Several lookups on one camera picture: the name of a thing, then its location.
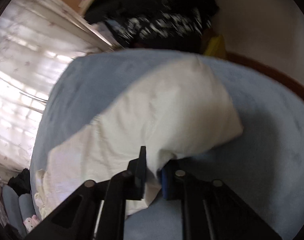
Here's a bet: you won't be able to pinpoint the white puffer down coat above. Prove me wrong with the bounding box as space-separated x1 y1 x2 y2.
34 56 243 218

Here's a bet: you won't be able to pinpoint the black white patterned clothes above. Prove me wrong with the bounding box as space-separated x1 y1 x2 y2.
85 0 219 54

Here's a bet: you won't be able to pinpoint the lower blue pillow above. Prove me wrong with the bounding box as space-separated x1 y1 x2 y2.
18 194 36 220

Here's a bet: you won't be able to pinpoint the blue pillow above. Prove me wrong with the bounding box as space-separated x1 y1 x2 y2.
18 194 36 220
2 185 27 238

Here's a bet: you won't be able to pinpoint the black garment by pillows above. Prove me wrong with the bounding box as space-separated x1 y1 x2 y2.
8 168 31 196

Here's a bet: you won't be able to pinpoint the pink white kitty plush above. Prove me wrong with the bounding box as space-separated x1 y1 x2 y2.
23 215 40 232

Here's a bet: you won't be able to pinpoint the upper blue pillow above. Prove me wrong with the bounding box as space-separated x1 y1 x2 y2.
2 185 27 238

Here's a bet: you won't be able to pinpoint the yellow bag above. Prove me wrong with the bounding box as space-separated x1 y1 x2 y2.
204 34 226 60

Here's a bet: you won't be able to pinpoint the white floral curtain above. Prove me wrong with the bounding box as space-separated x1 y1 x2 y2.
0 0 112 180

